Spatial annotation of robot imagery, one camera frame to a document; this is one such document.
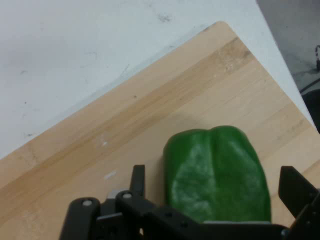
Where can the green bell pepper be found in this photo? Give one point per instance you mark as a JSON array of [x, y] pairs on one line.
[[217, 175]]

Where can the wooden cutting board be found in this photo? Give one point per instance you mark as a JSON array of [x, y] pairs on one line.
[[175, 100]]

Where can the black round floor object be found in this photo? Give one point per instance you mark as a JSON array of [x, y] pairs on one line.
[[313, 107]]

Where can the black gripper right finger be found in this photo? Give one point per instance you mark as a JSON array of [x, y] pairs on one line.
[[297, 190]]

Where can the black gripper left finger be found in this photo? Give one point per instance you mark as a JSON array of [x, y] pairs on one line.
[[137, 180]]

